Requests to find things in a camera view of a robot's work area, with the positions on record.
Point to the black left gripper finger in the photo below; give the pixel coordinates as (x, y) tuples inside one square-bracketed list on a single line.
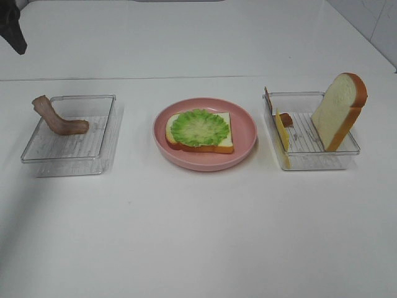
[(10, 28)]

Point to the bacon strip from container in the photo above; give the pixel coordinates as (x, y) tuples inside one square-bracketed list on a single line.
[(60, 126), (284, 117)]

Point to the green lettuce leaf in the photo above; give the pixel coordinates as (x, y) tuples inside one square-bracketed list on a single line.
[(198, 127)]

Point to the bread slice from container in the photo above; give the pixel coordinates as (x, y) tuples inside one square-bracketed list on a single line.
[(225, 147)]

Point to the clear plastic left container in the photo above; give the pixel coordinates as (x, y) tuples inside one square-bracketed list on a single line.
[(48, 154)]

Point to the clear plastic container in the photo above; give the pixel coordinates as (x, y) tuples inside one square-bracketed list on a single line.
[(305, 151), (48, 154)]

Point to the pink round plate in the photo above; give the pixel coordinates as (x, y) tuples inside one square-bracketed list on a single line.
[(244, 133)]

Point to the yellow cheese slice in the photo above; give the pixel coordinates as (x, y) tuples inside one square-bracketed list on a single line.
[(284, 141)]

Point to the clear plastic right container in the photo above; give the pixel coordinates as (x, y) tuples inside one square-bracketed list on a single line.
[(305, 151)]

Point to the bread slice in right container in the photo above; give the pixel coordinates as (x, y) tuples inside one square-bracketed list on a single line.
[(339, 109)]

